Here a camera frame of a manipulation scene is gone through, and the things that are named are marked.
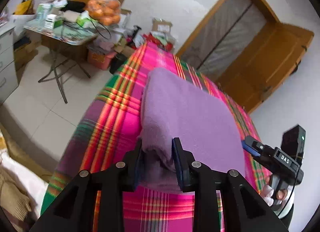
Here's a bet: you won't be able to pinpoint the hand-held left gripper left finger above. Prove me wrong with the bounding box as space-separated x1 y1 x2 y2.
29 138 145 232

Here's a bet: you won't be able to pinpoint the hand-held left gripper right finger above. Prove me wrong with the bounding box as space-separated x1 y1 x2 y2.
171 137 289 232

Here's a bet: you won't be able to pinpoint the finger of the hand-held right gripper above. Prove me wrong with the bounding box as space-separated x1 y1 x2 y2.
245 136 265 153
241 142 259 158

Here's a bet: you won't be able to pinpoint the purple fleece pants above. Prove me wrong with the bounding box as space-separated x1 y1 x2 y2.
137 68 247 195

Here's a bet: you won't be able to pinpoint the person's right hand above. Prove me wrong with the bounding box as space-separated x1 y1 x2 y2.
260 184 295 219

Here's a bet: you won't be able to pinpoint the pink plaid bed sheet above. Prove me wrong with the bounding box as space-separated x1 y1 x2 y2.
40 39 273 232

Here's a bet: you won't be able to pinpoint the wooden door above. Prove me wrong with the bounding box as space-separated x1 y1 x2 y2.
216 23 314 115

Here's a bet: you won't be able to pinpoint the white floral quilt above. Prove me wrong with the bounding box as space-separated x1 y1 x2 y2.
0 129 53 222

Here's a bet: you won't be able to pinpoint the clear plastic door curtain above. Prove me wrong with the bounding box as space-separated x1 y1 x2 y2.
184 0 267 75

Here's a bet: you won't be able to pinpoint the pink storage box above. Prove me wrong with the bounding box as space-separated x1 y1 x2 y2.
87 48 118 70

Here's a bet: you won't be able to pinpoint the red gift box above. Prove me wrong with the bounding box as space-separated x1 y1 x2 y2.
147 34 175 52

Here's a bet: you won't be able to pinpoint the beige knit hat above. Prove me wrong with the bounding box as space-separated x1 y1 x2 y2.
0 167 33 221

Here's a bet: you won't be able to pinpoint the cardboard box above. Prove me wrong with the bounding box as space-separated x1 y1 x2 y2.
152 18 173 33

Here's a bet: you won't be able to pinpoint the folding table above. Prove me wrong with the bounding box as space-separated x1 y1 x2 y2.
24 18 99 104

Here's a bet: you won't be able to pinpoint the white carton box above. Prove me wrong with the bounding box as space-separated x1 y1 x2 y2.
120 9 133 28

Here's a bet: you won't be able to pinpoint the green tissue box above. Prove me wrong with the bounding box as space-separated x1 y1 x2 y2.
76 12 97 28

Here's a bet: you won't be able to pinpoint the bag of oranges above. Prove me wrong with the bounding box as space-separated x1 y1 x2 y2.
86 0 122 26

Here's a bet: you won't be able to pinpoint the grey drawer cabinet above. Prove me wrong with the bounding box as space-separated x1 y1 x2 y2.
0 25 19 105

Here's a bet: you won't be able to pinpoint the white green medicine box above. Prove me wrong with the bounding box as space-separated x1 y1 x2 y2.
45 14 63 28

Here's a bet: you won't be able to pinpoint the black cloth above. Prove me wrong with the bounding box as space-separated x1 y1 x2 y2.
62 0 87 12

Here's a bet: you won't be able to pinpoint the white bag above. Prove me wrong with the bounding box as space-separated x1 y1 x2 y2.
10 13 35 36

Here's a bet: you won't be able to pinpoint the yellow bag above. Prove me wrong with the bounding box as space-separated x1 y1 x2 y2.
14 0 35 15

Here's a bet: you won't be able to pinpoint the brass door handle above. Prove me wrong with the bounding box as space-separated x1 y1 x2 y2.
260 85 273 101

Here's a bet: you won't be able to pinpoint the wooden door frame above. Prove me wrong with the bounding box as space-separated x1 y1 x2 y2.
175 0 280 72

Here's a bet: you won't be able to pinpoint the black cable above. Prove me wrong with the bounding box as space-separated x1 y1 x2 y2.
90 20 112 39

